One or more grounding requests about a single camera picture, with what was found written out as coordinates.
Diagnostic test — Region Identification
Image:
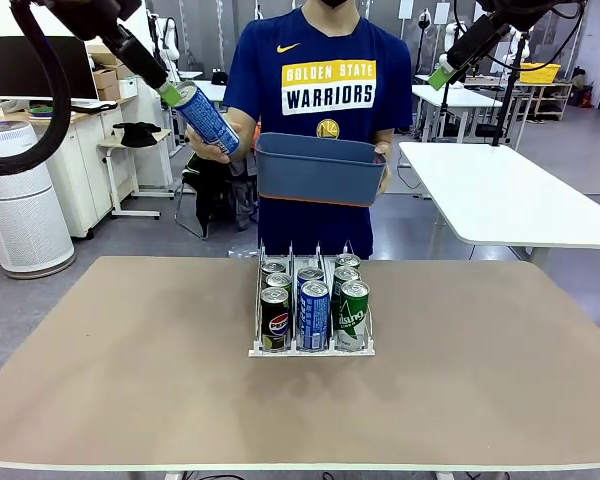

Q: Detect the person's right hand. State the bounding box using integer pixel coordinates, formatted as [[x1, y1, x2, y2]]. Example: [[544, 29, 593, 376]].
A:
[[185, 119, 259, 164]]

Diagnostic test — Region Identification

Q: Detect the yellow plastic crate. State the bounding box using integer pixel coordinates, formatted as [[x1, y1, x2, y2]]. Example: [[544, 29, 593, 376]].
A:
[[519, 62, 563, 83]]

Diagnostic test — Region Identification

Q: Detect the person's left hand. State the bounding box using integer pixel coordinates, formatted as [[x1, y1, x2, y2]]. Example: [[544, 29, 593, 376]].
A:
[[373, 141, 392, 194]]

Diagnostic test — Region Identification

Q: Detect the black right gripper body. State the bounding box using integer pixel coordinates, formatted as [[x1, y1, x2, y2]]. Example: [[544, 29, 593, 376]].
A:
[[447, 12, 511, 71]]

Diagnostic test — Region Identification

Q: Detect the person in blue Warriors shirt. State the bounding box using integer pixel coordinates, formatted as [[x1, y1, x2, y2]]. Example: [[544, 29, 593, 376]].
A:
[[184, 0, 414, 261]]

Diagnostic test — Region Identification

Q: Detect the black cloth hat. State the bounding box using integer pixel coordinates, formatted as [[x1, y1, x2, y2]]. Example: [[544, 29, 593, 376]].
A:
[[112, 121, 162, 148]]

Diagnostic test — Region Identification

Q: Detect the small white side table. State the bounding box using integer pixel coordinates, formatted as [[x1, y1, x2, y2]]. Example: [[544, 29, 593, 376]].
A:
[[97, 127, 174, 220]]

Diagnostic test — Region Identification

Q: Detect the large white rounded table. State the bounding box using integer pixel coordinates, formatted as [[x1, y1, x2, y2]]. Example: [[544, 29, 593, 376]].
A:
[[398, 141, 600, 269]]

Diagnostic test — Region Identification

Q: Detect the white long table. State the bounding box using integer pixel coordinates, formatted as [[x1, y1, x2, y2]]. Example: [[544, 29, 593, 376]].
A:
[[410, 82, 504, 144]]

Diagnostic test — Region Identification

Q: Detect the white shelf table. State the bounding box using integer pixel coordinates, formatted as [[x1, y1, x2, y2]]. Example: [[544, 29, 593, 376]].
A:
[[502, 79, 574, 121]]

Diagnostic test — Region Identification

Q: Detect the white cylindrical air purifier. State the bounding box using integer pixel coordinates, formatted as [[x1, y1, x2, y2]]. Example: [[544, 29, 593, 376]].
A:
[[0, 119, 76, 280]]

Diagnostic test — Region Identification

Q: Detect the black tripod stand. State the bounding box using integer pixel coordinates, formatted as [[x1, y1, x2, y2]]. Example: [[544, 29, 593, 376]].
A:
[[489, 29, 527, 147]]

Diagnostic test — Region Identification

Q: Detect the blue plastic basket orange trim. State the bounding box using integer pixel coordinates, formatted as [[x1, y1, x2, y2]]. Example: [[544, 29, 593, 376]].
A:
[[254, 132, 387, 209]]

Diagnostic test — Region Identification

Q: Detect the white desk with wooden top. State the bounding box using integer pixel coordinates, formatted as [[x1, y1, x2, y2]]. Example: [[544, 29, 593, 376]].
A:
[[29, 94, 176, 239]]

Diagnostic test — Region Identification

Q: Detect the black lamp on stand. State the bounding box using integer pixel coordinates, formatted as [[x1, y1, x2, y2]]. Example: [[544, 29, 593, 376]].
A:
[[417, 9, 432, 66]]

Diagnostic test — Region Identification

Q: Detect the person's right forearm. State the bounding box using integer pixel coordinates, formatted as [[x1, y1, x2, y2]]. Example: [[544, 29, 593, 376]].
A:
[[224, 104, 261, 135]]

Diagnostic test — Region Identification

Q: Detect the grey garment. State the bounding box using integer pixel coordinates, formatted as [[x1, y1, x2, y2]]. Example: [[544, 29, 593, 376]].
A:
[[229, 149, 259, 231]]

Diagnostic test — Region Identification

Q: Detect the white wire can dispenser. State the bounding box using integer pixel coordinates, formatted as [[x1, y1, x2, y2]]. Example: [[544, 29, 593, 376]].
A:
[[248, 238, 377, 358]]

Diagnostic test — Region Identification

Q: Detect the black corrugated cable hose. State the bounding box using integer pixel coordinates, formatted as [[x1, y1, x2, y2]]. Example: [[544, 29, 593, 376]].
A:
[[0, 0, 74, 176]]

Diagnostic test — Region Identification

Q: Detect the blue beverage can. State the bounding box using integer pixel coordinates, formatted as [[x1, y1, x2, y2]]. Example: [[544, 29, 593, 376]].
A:
[[296, 265, 325, 285], [173, 81, 241, 162], [299, 279, 331, 351]]

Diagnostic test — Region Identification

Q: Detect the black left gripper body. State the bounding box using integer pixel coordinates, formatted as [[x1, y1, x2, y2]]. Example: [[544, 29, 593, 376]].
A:
[[98, 23, 169, 94]]

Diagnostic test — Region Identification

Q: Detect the black jacket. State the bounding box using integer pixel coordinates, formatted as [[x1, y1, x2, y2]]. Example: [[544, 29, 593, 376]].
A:
[[182, 149, 259, 239]]

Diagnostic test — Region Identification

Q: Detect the black computer monitor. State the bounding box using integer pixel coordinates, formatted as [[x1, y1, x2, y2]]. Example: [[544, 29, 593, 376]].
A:
[[0, 35, 100, 101]]

